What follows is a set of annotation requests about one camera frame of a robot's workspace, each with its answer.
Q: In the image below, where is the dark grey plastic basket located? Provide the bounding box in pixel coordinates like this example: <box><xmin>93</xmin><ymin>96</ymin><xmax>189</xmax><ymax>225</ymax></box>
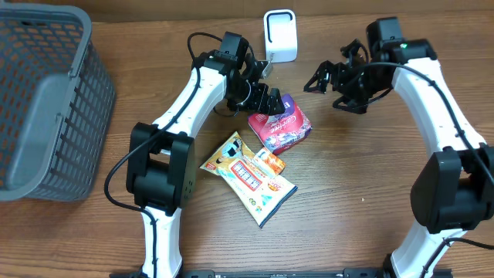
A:
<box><xmin>1</xmin><ymin>2</ymin><xmax>117</xmax><ymax>202</ymax></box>

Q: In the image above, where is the white barcode scanner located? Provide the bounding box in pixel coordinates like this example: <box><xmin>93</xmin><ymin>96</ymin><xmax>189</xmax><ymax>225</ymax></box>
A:
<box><xmin>263</xmin><ymin>9</ymin><xmax>298</xmax><ymax>63</ymax></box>

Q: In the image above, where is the yellow snack packet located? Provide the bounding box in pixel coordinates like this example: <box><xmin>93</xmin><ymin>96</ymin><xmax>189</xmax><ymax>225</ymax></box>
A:
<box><xmin>201</xmin><ymin>132</ymin><xmax>298</xmax><ymax>227</ymax></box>

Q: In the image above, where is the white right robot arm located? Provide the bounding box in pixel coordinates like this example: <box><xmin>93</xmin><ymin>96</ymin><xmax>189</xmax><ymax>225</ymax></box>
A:
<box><xmin>304</xmin><ymin>17</ymin><xmax>493</xmax><ymax>277</ymax></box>

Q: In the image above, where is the orange Kleenex tissue pack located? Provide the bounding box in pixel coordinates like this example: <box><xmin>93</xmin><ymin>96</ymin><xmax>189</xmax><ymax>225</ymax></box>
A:
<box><xmin>253</xmin><ymin>147</ymin><xmax>286</xmax><ymax>178</ymax></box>

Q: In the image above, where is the purple red pad pack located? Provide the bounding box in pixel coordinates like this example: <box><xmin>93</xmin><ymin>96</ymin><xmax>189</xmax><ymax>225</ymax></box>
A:
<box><xmin>248</xmin><ymin>94</ymin><xmax>312</xmax><ymax>155</ymax></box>

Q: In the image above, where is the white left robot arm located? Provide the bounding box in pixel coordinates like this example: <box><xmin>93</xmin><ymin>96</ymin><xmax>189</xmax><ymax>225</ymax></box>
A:
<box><xmin>126</xmin><ymin>32</ymin><xmax>285</xmax><ymax>277</ymax></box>

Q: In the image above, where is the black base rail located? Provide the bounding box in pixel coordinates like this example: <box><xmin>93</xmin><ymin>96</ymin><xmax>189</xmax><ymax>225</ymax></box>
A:
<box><xmin>110</xmin><ymin>268</ymin><xmax>453</xmax><ymax>278</ymax></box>

